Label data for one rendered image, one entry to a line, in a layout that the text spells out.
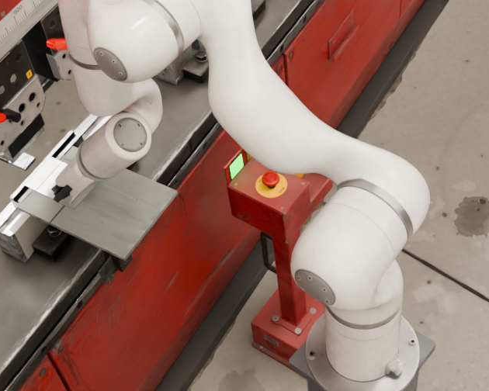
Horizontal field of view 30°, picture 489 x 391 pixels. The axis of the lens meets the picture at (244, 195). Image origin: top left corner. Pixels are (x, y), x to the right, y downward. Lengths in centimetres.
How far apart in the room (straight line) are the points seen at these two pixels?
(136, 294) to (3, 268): 35
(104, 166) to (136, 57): 49
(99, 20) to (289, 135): 28
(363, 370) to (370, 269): 34
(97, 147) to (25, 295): 43
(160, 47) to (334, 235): 32
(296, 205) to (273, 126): 89
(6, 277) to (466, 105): 190
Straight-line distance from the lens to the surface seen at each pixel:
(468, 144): 317
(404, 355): 155
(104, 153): 155
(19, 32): 165
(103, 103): 144
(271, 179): 202
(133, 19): 113
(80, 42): 134
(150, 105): 159
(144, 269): 210
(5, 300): 188
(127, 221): 176
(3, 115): 161
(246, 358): 270
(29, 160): 191
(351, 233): 118
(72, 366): 202
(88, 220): 178
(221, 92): 117
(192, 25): 117
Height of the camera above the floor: 238
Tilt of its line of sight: 52 degrees down
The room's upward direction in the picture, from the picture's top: 9 degrees counter-clockwise
